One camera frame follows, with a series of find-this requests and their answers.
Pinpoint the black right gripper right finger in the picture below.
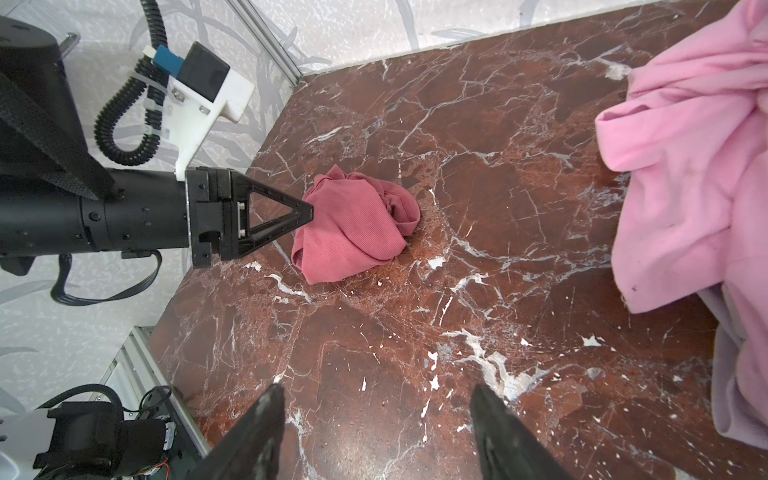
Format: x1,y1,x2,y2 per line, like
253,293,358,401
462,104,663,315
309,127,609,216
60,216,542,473
470,384,572,480

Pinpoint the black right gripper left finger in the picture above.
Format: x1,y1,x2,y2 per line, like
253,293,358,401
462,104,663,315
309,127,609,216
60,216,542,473
185,383,286,480

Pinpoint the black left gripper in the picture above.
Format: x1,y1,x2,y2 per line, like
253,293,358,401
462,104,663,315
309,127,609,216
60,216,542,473
186,167,314,268

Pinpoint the dark pink cloth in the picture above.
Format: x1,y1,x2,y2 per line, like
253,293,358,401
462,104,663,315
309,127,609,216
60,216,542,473
291,166,421,285

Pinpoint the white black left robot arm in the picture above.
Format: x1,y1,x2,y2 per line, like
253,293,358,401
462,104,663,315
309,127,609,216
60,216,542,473
1,17,314,276

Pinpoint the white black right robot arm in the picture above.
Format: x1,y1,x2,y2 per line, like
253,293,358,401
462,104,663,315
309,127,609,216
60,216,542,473
1,384,570,479

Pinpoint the grey lavender cloth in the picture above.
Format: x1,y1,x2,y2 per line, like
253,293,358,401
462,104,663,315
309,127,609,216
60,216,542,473
698,284,767,450

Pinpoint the light pink cloth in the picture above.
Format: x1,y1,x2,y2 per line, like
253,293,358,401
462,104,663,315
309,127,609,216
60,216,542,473
595,1,767,418

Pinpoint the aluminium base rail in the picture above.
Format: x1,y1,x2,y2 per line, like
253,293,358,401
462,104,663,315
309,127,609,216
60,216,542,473
100,327,211,479

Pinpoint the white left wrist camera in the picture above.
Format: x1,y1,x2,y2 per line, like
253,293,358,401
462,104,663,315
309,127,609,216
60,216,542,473
133,42,255,182

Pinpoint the black corrugated left cable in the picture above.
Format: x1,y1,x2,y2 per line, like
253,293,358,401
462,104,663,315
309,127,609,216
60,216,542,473
93,0,172,167

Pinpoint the aluminium enclosure frame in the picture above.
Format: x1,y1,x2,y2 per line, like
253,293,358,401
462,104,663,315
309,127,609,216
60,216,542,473
227,0,302,87

